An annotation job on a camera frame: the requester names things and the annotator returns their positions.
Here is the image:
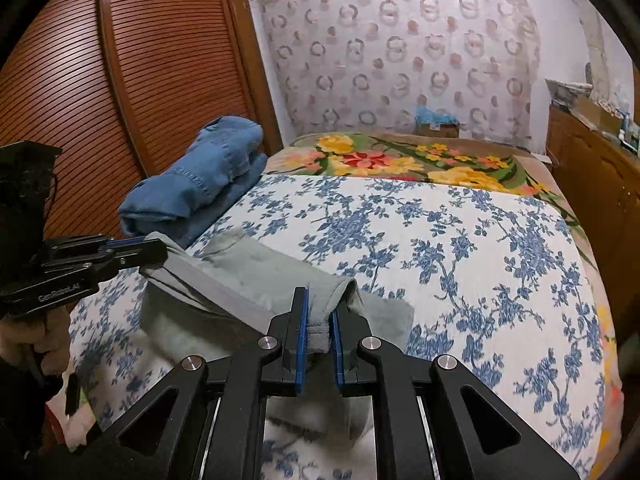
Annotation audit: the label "yellow red flowered blanket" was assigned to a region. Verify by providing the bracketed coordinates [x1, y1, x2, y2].
[266, 132, 627, 463]

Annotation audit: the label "row of toiletry bottles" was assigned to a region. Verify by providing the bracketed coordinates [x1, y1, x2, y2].
[619, 109, 640, 153]

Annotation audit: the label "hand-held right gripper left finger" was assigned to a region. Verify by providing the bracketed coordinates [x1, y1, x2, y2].
[87, 287, 311, 480]

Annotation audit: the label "patterned storage box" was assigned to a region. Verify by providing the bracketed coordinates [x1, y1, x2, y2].
[544, 78, 592, 109]

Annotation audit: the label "wooden sideboard cabinet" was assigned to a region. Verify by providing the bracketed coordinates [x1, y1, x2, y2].
[545, 102, 640, 286]

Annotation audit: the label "brown slatted wardrobe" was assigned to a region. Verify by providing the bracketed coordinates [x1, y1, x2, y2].
[0, 0, 284, 242]

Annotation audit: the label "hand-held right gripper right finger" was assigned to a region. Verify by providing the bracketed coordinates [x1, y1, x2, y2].
[330, 305, 567, 480]

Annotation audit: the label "folded blue jeans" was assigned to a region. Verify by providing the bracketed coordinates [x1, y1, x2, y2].
[118, 115, 269, 252]

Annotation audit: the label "grey pants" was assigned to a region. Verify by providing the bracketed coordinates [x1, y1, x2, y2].
[139, 230, 416, 442]

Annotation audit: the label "ring patterned sheer curtain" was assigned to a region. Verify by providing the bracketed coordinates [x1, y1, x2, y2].
[247, 0, 544, 147]

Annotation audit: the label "blue plastic bag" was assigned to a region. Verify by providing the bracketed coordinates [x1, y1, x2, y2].
[414, 105, 457, 127]

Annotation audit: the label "open cardboard box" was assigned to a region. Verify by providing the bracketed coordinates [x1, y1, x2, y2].
[575, 97, 624, 132]

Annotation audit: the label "blue floral bed sheet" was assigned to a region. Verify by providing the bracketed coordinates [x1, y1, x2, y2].
[65, 174, 609, 480]

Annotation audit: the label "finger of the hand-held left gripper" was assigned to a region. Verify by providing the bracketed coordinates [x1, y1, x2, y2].
[42, 241, 169, 282]
[47, 233, 152, 257]

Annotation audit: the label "tied beige curtain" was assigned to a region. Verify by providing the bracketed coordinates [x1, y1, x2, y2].
[579, 12, 622, 107]

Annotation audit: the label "person's left hand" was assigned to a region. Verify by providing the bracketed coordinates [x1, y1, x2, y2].
[0, 305, 72, 377]

